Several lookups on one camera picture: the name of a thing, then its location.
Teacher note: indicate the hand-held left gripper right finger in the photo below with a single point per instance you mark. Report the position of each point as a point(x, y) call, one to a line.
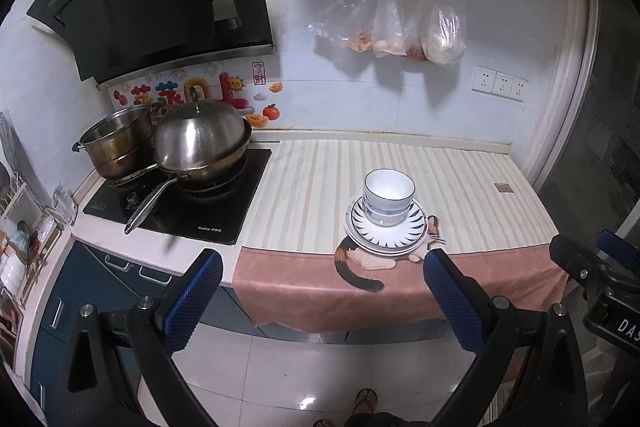
point(452, 302)

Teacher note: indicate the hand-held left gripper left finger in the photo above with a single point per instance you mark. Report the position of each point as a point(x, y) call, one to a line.
point(192, 302)

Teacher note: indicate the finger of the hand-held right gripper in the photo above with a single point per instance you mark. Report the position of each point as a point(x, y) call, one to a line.
point(617, 247)
point(575, 257)

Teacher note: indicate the leaf pattern plate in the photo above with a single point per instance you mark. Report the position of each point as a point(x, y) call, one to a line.
point(416, 222)

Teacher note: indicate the floral white plate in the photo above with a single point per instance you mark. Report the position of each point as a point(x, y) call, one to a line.
point(351, 234)

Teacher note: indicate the plain white bowl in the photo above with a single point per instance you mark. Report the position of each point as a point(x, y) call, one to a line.
point(389, 187)

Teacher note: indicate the black gas stove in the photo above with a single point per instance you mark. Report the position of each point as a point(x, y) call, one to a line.
point(210, 217)

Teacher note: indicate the blue kitchen cabinet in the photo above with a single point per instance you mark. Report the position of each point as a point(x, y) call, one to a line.
point(85, 272)

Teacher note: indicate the steel wok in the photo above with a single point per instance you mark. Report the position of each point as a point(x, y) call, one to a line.
point(215, 172)

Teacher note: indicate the person's foot in sandal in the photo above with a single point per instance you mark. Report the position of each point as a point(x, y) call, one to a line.
point(362, 407)

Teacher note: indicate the clear plastic container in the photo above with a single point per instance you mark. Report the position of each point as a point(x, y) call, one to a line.
point(65, 207)

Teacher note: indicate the striped cat mat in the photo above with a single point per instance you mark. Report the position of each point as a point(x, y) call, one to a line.
point(310, 187)

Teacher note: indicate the steel wok lid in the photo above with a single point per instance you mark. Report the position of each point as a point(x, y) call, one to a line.
point(200, 132)

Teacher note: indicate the steel stock pot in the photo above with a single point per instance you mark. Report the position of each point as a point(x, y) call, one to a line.
point(117, 142)

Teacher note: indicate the dish rack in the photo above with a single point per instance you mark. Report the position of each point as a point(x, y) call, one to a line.
point(20, 237)

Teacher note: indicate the clear plastic bag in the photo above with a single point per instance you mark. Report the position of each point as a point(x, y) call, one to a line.
point(442, 32)
point(350, 27)
point(390, 27)

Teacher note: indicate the white wall outlet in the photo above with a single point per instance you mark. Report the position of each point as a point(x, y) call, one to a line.
point(518, 89)
point(501, 84)
point(483, 79)

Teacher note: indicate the colourful wall sticker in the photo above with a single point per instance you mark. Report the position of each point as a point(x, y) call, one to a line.
point(200, 87)

